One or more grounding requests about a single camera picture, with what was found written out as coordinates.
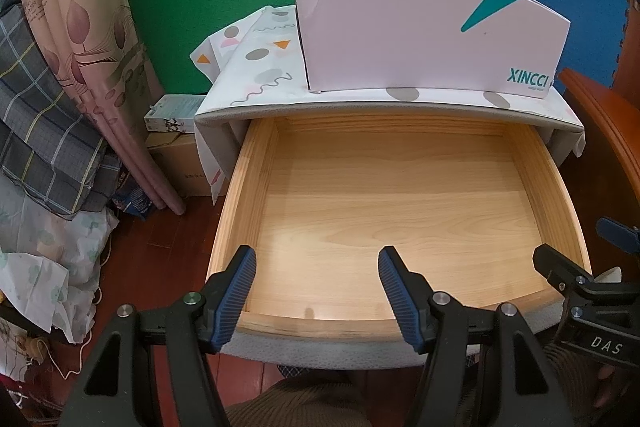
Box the white cardboard box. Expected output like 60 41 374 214
291 0 572 100

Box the brown cardboard box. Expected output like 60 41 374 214
147 132 231 198

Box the orange wooden furniture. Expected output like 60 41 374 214
557 67 640 228

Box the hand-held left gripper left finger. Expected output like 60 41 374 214
60 244 258 427

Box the pink floral curtain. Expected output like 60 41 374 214
20 0 186 215

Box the small teal white carton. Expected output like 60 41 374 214
144 94 206 135

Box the white patterned cover cloth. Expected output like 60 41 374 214
191 5 586 208

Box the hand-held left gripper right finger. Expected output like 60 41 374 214
377 246 576 427

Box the grey bedside cabinet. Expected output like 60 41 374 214
192 4 586 208

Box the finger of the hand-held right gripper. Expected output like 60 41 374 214
531 244 601 293
596 217 640 255

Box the person's right leg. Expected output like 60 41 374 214
460 342 601 427

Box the white cord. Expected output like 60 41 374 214
30 287 103 380

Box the blue-grey plaid bedding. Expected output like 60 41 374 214
0 0 123 220

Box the white leaf-print sheet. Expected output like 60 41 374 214
0 179 121 345

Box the wooden drawer with grey front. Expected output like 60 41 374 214
204 114 596 370

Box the person's right hand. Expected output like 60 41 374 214
592 357 631 413

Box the blue packet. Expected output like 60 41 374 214
111 172 156 220

